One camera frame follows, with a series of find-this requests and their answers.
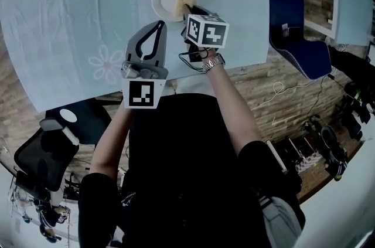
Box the person's right hand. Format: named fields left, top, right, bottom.
left=204, top=47, right=222, bottom=62

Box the black cable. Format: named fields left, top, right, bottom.
left=178, top=46, right=212, bottom=73

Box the person's left forearm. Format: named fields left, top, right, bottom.
left=89, top=106, right=134, bottom=176

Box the black office chair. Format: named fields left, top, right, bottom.
left=13, top=98, right=113, bottom=192

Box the silver wristwatch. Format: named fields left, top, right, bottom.
left=202, top=52, right=227, bottom=73

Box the person's black shirt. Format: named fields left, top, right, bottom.
left=77, top=93, right=306, bottom=248

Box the white plate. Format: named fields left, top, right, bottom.
left=151, top=0, right=200, bottom=23

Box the white floor cable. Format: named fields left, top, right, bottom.
left=250, top=81, right=316, bottom=111

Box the grey shoulder bag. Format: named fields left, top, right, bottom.
left=259, top=193, right=303, bottom=248

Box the person's right forearm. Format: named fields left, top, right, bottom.
left=206, top=64, right=264, bottom=154

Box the black striped backpack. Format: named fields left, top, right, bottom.
left=320, top=124, right=350, bottom=182

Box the light blue flowered tablecloth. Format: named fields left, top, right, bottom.
left=0, top=0, right=271, bottom=114

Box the blue chair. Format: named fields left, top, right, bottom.
left=268, top=0, right=332, bottom=81

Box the yellow sponge piece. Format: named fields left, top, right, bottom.
left=173, top=0, right=196, bottom=19

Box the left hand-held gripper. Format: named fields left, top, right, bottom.
left=120, top=19, right=169, bottom=111

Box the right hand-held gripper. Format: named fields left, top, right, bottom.
left=181, top=3, right=230, bottom=63

